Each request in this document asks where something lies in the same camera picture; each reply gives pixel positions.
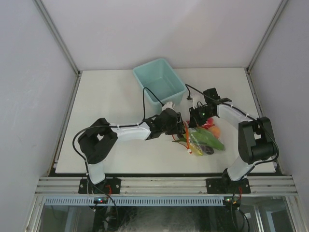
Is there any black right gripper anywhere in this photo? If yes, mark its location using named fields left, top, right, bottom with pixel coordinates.
left=188, top=105, right=214, bottom=129

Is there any green fake leafy vegetable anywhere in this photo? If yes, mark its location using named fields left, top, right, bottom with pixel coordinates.
left=174, top=128, right=225, bottom=151

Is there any orange fake fruit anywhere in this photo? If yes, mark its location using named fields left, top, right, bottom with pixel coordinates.
left=208, top=125, right=221, bottom=139

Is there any clear zip top bag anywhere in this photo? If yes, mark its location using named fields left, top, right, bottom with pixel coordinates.
left=172, top=117, right=225, bottom=156

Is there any purple fake eggplant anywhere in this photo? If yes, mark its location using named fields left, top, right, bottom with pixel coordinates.
left=201, top=145, right=214, bottom=155

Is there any yellow fake banana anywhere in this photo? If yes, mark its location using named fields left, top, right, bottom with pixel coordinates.
left=188, top=143, right=203, bottom=156

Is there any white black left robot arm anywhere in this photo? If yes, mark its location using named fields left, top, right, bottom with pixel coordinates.
left=72, top=108, right=184, bottom=193

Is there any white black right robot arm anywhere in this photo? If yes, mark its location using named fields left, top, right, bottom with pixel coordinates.
left=185, top=84, right=279, bottom=193

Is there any light blue plastic bin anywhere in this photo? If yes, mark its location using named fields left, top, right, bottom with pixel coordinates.
left=133, top=58, right=186, bottom=114

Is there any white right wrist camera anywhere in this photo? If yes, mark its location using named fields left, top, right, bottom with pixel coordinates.
left=187, top=94, right=200, bottom=109

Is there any black left camera cable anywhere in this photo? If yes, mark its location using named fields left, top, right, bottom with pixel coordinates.
left=73, top=87, right=167, bottom=170

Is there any slotted grey cable duct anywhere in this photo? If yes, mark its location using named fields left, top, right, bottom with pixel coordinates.
left=44, top=196, right=225, bottom=206

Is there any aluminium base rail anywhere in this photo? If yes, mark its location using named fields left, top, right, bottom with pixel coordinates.
left=35, top=176, right=297, bottom=196

